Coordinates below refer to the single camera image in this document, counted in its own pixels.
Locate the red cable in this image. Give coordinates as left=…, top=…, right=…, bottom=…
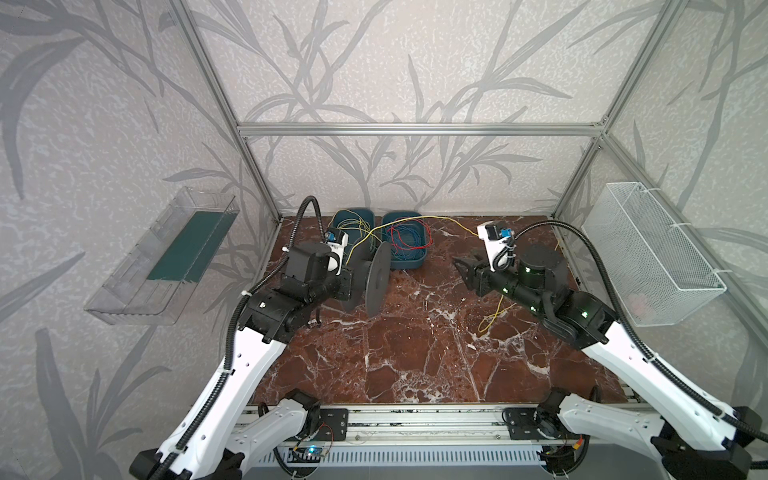
left=386, top=217, right=434, bottom=252

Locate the blue cable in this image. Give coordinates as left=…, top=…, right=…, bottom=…
left=386, top=223, right=427, bottom=259

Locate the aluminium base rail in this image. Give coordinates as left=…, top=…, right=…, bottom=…
left=173, top=403, right=679, bottom=448

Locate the teal plastic bin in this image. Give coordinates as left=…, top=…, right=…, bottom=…
left=330, top=207, right=378, bottom=260
left=381, top=211, right=429, bottom=270

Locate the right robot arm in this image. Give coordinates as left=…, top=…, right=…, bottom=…
left=453, top=220, right=767, bottom=479

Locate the small green circuit board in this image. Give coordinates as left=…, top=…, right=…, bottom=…
left=288, top=445, right=331, bottom=464

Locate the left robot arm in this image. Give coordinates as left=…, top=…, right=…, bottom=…
left=129, top=227, right=353, bottom=479

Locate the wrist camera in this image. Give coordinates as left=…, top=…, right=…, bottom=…
left=477, top=221, right=515, bottom=272
left=325, top=227, right=349, bottom=275

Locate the clear plastic wall tray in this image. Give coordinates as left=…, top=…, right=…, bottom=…
left=85, top=187, right=240, bottom=326

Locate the aluminium frame crossbar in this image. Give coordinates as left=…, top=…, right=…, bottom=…
left=237, top=122, right=602, bottom=138

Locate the grey perforated cable spool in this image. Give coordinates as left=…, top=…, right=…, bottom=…
left=341, top=241, right=391, bottom=318

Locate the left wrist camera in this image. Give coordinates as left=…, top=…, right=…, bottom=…
left=325, top=227, right=349, bottom=275

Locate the pink object in basket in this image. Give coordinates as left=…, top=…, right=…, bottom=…
left=625, top=293, right=655, bottom=322

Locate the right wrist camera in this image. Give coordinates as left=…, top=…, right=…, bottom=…
left=477, top=221, right=515, bottom=272

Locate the white wire mesh basket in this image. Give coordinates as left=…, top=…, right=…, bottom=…
left=583, top=182, right=727, bottom=327

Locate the yellow cable bundle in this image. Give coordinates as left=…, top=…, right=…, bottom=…
left=326, top=215, right=376, bottom=253

